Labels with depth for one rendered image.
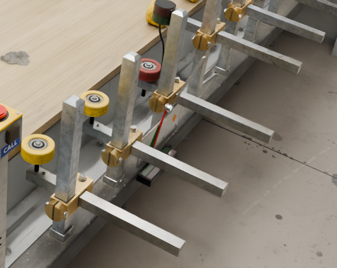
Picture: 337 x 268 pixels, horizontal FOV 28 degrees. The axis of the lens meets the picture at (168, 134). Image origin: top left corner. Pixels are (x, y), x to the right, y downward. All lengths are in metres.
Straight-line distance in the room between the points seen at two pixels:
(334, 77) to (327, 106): 0.33
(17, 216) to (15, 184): 0.09
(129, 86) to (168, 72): 0.26
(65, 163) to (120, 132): 0.26
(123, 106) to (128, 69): 0.11
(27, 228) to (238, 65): 1.07
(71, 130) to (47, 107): 0.31
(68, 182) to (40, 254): 0.21
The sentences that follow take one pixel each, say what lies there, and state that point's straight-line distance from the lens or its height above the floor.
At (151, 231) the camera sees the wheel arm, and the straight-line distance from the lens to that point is 1.58.
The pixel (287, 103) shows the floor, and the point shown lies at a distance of 3.69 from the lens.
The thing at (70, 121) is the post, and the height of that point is 1.07.
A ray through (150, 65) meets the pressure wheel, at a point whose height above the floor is 0.91.
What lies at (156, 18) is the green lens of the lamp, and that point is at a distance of 1.83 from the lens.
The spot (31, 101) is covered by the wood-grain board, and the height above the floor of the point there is 0.90.
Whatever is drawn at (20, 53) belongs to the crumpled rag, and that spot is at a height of 0.91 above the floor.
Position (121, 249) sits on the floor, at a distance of 2.64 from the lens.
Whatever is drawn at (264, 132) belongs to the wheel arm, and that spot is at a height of 0.86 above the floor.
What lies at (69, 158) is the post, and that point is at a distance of 1.51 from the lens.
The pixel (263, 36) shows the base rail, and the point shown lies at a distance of 2.74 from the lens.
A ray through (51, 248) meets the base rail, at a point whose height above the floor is 0.70.
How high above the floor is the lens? 1.94
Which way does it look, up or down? 37 degrees down
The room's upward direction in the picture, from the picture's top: 12 degrees clockwise
